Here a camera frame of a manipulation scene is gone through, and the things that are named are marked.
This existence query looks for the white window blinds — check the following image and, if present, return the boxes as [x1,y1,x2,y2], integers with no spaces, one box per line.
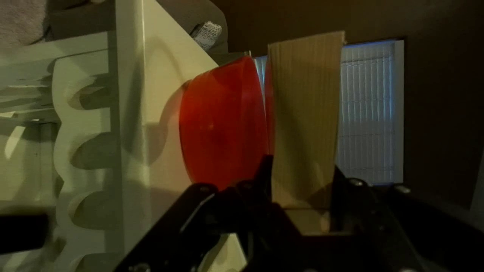
[251,37,407,187]

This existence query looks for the orange plastic bowl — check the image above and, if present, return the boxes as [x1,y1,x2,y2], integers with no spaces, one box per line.
[179,54,277,192]

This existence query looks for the white lattice shelf unit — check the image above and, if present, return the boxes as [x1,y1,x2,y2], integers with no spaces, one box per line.
[0,0,274,272]

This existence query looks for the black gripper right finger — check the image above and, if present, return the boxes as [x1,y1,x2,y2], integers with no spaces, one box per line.
[328,164,356,235]

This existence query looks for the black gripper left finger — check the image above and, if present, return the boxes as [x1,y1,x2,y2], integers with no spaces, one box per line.
[256,152,277,204]

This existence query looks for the small white paper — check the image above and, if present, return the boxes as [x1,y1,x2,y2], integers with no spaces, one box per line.
[189,19,224,51]

